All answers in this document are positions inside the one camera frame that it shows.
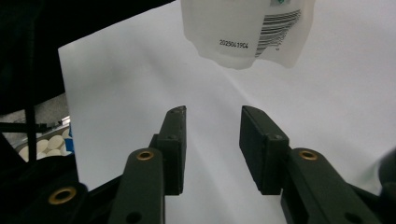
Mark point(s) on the white paper sheet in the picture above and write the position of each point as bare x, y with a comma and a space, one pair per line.
124, 93

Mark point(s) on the blue box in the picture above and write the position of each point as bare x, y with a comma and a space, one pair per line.
71, 140

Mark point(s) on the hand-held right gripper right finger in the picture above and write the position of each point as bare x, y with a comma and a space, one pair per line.
261, 149

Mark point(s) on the black metal stand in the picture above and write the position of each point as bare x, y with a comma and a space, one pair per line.
30, 137

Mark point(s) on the group of white round discs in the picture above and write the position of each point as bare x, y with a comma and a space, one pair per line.
51, 144

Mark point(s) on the metal floor rail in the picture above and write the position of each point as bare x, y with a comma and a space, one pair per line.
60, 123

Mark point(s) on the blue and white refill pouch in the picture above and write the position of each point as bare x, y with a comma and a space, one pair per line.
233, 28

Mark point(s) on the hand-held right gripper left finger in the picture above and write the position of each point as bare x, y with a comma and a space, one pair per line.
174, 155

